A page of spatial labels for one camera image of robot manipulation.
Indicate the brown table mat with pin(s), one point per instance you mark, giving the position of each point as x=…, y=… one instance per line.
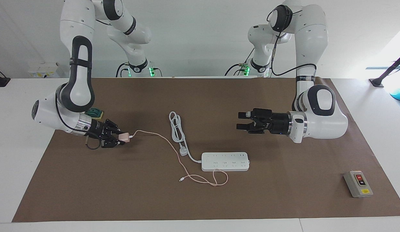
x=200, y=199

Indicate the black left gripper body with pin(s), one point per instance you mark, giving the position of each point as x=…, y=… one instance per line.
x=280, y=124

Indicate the white box yellow labels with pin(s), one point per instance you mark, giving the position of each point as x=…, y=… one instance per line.
x=42, y=72

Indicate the black camera stand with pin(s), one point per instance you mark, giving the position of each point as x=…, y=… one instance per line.
x=388, y=71

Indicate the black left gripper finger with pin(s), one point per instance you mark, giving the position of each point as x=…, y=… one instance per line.
x=254, y=127
x=256, y=115

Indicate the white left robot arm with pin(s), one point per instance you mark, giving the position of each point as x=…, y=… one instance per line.
x=329, y=122

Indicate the grey on-off switch box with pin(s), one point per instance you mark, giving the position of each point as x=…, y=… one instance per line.
x=358, y=185

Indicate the black clamp mount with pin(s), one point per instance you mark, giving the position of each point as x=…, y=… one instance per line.
x=0, y=80

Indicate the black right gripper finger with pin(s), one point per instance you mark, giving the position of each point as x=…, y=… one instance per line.
x=112, y=126
x=111, y=143

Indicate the teal round object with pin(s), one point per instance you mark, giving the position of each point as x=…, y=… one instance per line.
x=399, y=95

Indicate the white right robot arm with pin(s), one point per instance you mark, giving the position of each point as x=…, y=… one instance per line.
x=80, y=93

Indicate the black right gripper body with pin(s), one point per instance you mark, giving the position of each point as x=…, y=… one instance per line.
x=98, y=130

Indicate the green circuit board module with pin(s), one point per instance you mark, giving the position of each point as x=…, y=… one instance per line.
x=95, y=112

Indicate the pink charger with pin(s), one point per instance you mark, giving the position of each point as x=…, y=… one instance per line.
x=124, y=137

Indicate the white power strip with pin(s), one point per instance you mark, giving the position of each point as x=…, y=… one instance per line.
x=225, y=162

